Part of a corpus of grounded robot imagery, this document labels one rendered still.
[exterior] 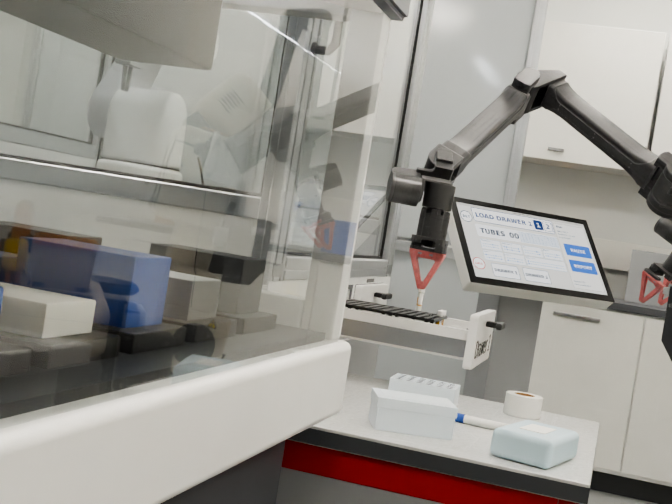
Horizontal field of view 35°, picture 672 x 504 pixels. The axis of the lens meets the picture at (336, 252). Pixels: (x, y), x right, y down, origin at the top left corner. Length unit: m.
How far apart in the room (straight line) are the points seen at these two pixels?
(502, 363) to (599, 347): 1.94
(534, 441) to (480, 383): 1.66
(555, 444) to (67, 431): 0.97
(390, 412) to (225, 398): 0.66
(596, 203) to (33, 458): 5.25
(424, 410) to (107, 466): 0.90
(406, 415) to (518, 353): 1.63
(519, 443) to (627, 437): 3.60
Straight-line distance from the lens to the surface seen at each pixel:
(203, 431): 1.00
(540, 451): 1.59
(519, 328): 3.25
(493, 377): 3.23
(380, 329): 2.18
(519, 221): 3.27
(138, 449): 0.87
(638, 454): 5.20
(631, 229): 5.84
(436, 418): 1.67
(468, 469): 1.57
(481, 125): 2.20
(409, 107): 2.81
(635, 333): 5.14
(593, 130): 2.34
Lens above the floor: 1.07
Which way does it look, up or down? 2 degrees down
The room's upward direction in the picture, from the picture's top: 9 degrees clockwise
